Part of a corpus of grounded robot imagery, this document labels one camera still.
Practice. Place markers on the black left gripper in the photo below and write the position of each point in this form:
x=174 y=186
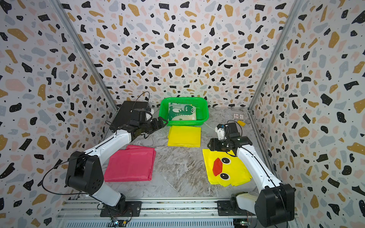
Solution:
x=158 y=126

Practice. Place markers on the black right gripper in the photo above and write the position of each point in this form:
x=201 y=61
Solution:
x=213 y=145

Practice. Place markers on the yellow duck raincoat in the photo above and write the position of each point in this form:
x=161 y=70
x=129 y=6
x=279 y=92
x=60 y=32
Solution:
x=225 y=169

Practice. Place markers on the white dinosaur raincoat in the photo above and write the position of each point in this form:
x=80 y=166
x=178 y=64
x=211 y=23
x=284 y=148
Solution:
x=181 y=112

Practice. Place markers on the plain yellow raincoat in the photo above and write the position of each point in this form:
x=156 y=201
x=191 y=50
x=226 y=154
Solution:
x=184 y=136

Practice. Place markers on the pink raincoat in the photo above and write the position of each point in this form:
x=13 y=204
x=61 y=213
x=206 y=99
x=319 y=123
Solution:
x=135 y=163

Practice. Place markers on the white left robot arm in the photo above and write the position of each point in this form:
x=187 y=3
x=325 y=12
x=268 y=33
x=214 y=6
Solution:
x=84 y=172

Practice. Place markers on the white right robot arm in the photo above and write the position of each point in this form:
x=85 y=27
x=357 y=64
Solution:
x=275 y=202

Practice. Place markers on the green plastic basket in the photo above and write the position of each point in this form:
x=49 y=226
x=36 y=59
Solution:
x=202 y=112

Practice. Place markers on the small yellow block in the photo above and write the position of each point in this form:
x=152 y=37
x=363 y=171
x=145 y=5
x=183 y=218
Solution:
x=241 y=123

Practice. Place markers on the playing card box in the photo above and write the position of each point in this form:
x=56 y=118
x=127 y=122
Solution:
x=238 y=116

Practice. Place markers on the black briefcase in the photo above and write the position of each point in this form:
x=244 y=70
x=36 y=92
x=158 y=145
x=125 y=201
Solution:
x=124 y=113

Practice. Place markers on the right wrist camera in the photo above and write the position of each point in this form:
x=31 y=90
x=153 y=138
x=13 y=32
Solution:
x=227 y=131

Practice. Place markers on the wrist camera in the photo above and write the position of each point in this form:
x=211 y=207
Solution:
x=227 y=131
x=139 y=116

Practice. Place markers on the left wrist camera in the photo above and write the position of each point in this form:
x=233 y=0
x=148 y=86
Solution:
x=139 y=116

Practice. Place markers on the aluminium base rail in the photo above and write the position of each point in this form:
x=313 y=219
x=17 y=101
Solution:
x=157 y=213

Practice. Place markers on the aluminium corner post right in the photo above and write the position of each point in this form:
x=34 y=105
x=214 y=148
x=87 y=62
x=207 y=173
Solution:
x=291 y=17

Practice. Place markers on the aluminium corner post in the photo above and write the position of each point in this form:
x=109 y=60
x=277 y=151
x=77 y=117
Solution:
x=57 y=6
x=291 y=17

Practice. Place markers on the aluminium corner post left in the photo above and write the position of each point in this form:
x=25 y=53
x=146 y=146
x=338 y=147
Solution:
x=57 y=6

